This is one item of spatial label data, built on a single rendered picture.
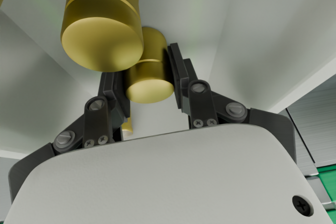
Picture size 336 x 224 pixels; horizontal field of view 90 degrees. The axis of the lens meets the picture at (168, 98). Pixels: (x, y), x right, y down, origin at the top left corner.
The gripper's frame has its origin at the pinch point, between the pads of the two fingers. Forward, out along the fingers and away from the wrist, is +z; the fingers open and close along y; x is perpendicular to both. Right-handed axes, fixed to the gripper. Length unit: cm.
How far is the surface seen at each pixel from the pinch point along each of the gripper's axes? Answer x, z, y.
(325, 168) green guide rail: -17.3, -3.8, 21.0
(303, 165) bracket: -8.3, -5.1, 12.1
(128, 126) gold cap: -7.3, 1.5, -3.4
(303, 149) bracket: -8.0, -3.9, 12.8
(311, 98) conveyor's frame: -6.7, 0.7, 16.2
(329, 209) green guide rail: -18.9, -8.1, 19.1
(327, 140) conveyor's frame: -7.8, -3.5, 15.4
